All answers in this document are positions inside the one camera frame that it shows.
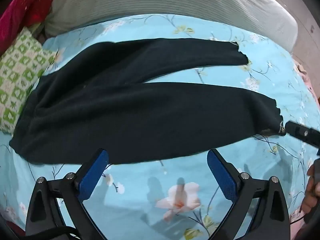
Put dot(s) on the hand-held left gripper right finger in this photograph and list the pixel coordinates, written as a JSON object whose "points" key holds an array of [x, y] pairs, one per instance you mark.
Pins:
{"points": [[222, 175]]}

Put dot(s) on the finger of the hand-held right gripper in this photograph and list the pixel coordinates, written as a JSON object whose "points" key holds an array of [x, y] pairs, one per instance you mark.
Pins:
{"points": [[301, 132]]}

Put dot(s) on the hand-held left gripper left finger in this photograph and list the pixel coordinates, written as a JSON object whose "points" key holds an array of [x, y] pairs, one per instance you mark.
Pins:
{"points": [[93, 175]]}

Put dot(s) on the black pants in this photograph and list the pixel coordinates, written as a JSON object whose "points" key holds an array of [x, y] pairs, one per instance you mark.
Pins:
{"points": [[125, 110]]}

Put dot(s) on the person's right hand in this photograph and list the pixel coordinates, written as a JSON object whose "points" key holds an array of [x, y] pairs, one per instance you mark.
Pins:
{"points": [[312, 190]]}

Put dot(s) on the blue floral bedsheet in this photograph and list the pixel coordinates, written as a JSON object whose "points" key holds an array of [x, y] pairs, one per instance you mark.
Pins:
{"points": [[140, 185]]}

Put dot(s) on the green checked pillow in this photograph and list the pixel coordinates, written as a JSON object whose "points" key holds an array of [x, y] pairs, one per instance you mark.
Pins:
{"points": [[17, 80]]}

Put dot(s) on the red floral blanket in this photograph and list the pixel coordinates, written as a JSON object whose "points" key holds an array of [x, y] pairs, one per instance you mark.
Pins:
{"points": [[22, 7]]}

